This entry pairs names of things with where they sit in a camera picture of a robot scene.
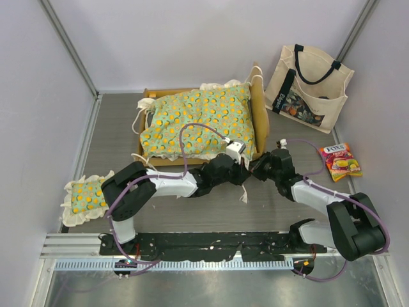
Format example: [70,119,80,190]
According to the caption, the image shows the wooden pet bed frame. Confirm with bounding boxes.
[134,65,270,166]

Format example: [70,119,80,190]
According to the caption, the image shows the lemon print pet mattress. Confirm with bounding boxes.
[130,79,258,204]

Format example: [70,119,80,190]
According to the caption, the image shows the small lemon print pillow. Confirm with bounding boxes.
[61,170,115,228]

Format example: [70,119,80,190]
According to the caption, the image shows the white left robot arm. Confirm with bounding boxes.
[101,153,251,255]

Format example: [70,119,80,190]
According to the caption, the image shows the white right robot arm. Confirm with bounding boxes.
[249,148,388,262]

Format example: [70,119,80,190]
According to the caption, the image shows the Fox's candy packet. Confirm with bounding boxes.
[320,143,363,182]

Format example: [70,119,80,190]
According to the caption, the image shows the beige canvas tote bag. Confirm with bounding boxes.
[265,44,355,134]

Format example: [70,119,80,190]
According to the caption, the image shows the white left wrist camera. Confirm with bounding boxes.
[223,138,246,164]

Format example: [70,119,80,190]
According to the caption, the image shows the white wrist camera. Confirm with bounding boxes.
[276,139,288,149]
[223,138,246,164]

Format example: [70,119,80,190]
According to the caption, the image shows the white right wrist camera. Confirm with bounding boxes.
[276,139,288,149]

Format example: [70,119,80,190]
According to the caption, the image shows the aluminium rail with cable duct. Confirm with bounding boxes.
[40,228,391,272]

